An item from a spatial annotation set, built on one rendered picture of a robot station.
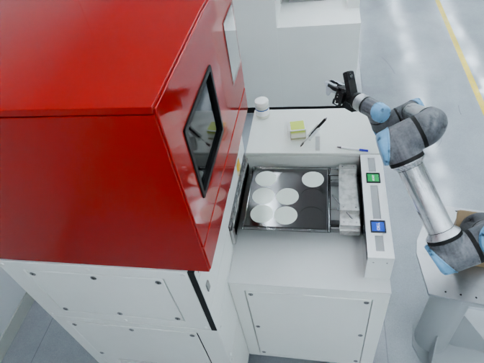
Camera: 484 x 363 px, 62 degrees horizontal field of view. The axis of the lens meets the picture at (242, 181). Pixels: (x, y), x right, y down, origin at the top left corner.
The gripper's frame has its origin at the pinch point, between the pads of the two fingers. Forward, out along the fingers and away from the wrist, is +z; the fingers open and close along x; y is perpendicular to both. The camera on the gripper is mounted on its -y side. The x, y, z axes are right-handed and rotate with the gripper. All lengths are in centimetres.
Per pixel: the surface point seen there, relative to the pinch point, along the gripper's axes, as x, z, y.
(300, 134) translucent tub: -12.8, -2.4, 24.2
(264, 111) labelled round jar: -17.1, 22.9, 22.8
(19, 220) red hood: -134, -28, 19
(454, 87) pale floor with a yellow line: 221, 68, 48
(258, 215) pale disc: -46, -23, 48
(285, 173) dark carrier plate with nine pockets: -23.7, -9.3, 39.4
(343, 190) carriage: -8, -33, 38
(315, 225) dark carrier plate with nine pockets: -31, -42, 44
